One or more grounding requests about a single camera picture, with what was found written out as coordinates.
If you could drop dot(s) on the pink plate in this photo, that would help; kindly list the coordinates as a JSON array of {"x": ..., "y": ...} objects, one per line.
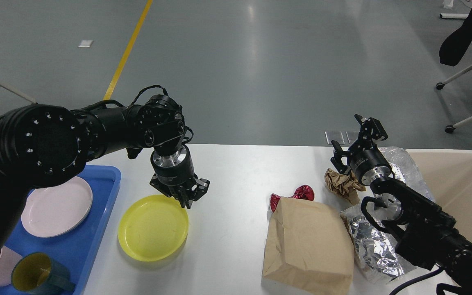
[{"x": 54, "y": 211}]

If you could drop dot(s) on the crumpled brown paper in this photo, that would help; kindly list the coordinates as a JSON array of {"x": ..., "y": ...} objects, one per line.
[{"x": 344, "y": 186}]

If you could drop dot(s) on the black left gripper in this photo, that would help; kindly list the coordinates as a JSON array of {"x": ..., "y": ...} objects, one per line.
[{"x": 175, "y": 177}]

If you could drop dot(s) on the blue plastic tray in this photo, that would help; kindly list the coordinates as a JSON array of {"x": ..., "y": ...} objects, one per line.
[{"x": 78, "y": 248}]

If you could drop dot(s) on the red foil wrapper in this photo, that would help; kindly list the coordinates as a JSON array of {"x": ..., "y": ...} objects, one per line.
[{"x": 303, "y": 192}]

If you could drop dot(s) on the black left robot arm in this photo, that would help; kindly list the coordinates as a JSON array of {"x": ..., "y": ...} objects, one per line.
[{"x": 45, "y": 146}]

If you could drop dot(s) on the clear plastic bag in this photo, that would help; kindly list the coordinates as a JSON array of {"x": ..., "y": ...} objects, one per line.
[{"x": 406, "y": 170}]

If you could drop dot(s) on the crumpled aluminium foil sheet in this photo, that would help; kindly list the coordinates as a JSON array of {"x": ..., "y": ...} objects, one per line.
[{"x": 375, "y": 251}]

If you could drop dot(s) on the brown paper bag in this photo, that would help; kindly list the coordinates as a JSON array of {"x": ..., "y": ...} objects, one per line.
[{"x": 309, "y": 248}]

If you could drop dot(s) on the dark teal mug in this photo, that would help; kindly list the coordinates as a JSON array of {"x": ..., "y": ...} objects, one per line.
[{"x": 39, "y": 274}]

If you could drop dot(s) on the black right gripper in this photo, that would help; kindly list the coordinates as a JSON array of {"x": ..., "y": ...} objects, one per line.
[{"x": 364, "y": 159}]

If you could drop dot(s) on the yellow plastic plate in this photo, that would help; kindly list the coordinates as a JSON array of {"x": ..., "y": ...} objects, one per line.
[{"x": 153, "y": 228}]

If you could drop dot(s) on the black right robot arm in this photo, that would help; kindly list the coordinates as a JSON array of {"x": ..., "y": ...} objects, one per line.
[{"x": 426, "y": 235}]

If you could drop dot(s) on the beige plastic bin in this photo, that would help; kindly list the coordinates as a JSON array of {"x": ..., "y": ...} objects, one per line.
[{"x": 448, "y": 174}]

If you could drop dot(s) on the metal floor plate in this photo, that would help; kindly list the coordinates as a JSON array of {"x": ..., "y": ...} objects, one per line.
[{"x": 342, "y": 138}]

